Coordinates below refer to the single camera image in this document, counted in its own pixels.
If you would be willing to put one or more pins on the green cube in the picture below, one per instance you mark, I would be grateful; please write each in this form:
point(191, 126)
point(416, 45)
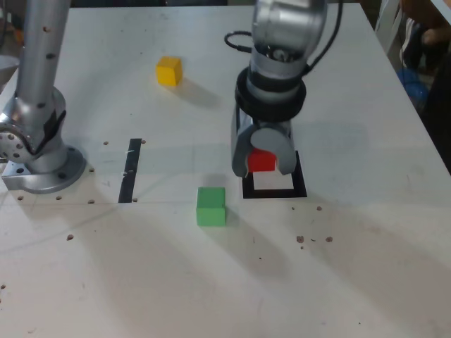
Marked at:
point(210, 207)

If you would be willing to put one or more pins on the black tape square outline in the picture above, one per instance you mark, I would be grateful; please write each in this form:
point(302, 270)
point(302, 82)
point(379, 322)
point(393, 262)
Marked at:
point(275, 193)

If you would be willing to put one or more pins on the white frame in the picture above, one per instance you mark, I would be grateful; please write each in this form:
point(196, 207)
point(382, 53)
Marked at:
point(387, 21)

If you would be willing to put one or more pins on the blue bag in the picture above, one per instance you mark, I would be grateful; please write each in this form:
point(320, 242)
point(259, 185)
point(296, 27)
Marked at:
point(414, 88)

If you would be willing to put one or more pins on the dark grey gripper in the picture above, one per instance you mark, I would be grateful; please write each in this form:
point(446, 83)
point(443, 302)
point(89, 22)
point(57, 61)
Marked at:
point(243, 121)

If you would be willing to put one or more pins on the black tape strip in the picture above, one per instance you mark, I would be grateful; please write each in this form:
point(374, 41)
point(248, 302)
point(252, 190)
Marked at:
point(128, 169)

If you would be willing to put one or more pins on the yellow cube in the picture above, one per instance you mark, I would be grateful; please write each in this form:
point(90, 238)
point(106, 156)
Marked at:
point(168, 72)

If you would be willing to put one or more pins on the red cube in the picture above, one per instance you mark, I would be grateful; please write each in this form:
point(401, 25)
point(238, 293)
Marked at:
point(262, 162)

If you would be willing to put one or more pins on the person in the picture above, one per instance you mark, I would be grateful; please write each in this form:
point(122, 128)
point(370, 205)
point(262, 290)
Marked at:
point(438, 88)

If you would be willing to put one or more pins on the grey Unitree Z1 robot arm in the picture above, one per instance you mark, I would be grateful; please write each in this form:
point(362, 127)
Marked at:
point(38, 70)

